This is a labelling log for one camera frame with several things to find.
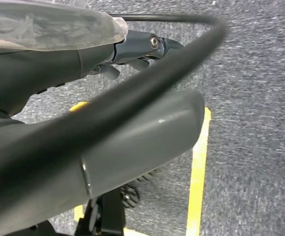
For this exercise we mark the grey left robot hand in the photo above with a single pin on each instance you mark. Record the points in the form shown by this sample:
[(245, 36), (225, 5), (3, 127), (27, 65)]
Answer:
[(34, 65)]

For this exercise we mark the black ribbed robot foot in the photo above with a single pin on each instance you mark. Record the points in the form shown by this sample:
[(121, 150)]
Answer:
[(147, 177), (130, 197)]

